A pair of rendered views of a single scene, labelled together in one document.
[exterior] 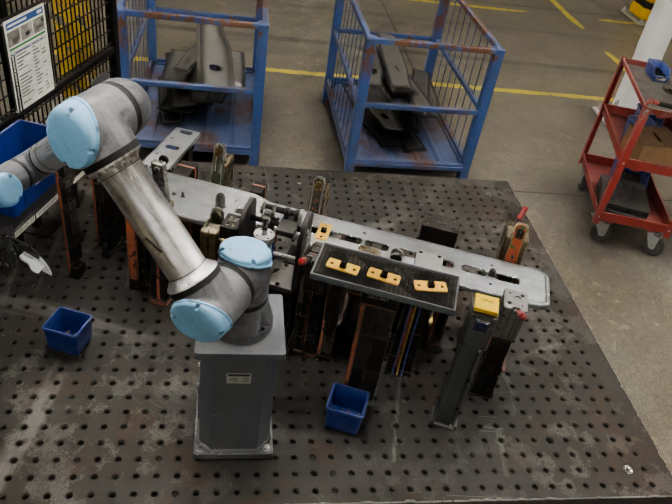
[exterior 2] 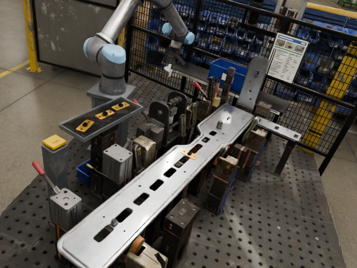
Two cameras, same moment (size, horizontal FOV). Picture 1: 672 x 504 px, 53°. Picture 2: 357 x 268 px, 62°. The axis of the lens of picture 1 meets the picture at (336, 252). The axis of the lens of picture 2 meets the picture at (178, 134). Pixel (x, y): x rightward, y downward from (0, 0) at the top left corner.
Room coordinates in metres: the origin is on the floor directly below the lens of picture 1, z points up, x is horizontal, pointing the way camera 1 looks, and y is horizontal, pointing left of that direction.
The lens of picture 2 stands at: (1.97, -1.06, 1.86)
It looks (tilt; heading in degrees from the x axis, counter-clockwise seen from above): 33 degrees down; 108
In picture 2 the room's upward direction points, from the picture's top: 12 degrees clockwise
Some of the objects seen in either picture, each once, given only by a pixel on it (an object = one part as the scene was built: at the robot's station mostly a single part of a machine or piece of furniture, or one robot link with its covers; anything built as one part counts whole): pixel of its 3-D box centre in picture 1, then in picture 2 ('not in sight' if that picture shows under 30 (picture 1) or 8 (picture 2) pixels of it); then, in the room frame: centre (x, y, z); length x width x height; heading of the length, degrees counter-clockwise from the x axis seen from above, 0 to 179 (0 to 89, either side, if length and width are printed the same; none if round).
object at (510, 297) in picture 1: (497, 344); (67, 231); (1.45, -0.52, 0.88); 0.11 x 0.10 x 0.36; 173
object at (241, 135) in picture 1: (199, 57); not in sight; (4.02, 1.06, 0.47); 1.20 x 0.80 x 0.95; 11
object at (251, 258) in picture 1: (243, 270); (112, 59); (1.13, 0.20, 1.27); 0.13 x 0.12 x 0.14; 163
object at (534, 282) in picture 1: (330, 233); (188, 158); (1.69, 0.03, 1.00); 1.38 x 0.22 x 0.02; 83
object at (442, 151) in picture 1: (399, 78); not in sight; (4.24, -0.22, 0.47); 1.20 x 0.80 x 0.95; 13
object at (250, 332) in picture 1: (241, 306); (112, 81); (1.14, 0.19, 1.15); 0.15 x 0.15 x 0.10
